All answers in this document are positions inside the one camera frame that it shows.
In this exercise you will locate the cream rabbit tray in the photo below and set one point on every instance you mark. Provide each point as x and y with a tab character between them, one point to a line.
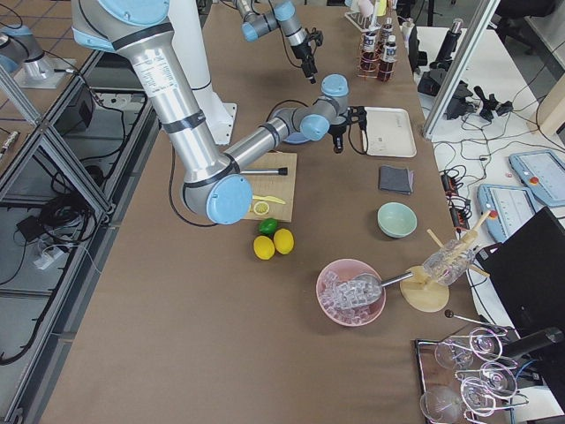
389	133

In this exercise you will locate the yellow plastic cup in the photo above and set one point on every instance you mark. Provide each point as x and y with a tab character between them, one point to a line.
381	7

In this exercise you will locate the blue round plate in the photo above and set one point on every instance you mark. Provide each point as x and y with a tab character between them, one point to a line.
296	139

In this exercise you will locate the grey folded cloth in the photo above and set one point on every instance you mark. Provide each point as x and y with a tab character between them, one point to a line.
396	180

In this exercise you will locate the aluminium frame post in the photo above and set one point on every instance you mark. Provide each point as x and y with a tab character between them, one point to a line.
479	22

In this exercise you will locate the clear glass mug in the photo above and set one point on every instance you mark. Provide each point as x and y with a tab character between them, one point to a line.
450	262

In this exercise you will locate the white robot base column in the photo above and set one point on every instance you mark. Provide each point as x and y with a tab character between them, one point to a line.
189	47

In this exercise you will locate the copper wire bottle rack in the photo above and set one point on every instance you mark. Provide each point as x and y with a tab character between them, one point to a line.
377	54

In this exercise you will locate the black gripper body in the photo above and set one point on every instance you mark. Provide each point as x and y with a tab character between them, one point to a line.
339	131
303	53

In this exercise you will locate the white wire cup rack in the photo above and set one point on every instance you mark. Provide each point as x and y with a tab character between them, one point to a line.
361	23

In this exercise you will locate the green lime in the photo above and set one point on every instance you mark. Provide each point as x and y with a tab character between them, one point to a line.
268	226

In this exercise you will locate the wooden cutting board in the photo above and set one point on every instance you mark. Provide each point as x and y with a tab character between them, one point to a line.
279	186

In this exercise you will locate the yellow plastic knife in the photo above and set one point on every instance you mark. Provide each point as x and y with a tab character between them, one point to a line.
269	198

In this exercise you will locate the blue teach pendant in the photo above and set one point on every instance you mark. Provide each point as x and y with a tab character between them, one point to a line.
542	172
513	206

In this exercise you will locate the metal ice scoop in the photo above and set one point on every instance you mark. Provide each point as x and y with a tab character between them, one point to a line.
375	282

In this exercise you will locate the pink plastic cup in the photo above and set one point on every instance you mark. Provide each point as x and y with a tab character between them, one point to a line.
366	7

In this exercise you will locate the steel muddler black tip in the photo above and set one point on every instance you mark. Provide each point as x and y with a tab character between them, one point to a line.
282	171

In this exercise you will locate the tea bottle white cap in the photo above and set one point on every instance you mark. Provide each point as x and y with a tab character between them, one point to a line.
367	59

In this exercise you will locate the black monitor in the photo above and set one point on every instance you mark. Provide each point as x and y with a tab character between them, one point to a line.
527	272

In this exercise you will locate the pink bowl with ice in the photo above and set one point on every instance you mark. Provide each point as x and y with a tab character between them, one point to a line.
343	295

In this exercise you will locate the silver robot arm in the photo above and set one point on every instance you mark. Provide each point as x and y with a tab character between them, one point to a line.
284	18
141	32

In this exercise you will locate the mint green bowl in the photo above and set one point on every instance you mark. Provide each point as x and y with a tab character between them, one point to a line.
396	220

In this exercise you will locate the wine glass rack tray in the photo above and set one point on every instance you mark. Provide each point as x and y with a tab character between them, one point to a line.
484	372

